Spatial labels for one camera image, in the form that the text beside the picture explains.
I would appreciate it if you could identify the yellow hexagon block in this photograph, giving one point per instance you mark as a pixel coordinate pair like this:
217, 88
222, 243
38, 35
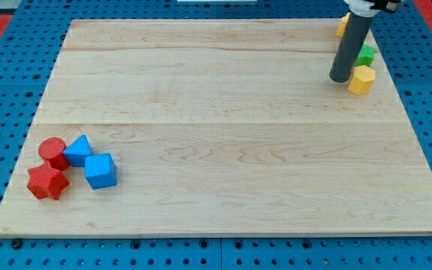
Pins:
362, 80

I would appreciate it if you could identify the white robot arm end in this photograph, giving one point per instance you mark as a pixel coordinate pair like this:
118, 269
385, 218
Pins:
370, 8

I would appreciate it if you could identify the wooden board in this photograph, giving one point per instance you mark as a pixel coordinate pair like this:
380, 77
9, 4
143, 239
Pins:
221, 128

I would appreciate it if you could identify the blue cube block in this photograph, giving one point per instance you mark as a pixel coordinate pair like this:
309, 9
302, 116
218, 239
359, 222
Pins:
100, 171

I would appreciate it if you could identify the blue triangle block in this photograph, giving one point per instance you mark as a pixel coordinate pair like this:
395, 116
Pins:
77, 152

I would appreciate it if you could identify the yellow block at top edge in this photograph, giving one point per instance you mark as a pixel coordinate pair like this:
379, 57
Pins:
342, 25

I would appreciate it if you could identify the red cylinder block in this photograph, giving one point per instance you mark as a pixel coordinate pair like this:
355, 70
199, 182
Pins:
52, 151

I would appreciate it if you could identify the green star block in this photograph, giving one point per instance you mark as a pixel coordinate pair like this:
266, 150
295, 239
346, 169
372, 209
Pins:
365, 56

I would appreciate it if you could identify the red star block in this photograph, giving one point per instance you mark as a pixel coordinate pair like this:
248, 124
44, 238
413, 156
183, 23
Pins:
46, 181

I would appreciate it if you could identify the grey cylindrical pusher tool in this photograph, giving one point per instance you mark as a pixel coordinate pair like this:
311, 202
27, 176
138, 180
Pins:
350, 45

